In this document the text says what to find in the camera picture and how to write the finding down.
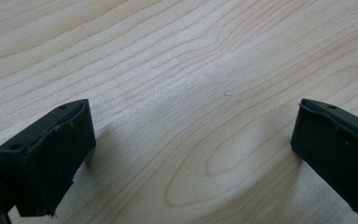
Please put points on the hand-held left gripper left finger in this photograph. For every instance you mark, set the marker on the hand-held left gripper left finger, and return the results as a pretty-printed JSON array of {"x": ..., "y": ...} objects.
[{"x": 46, "y": 155}]

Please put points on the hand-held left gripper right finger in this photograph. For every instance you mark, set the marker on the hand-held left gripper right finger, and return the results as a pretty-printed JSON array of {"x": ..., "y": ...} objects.
[{"x": 338, "y": 158}]

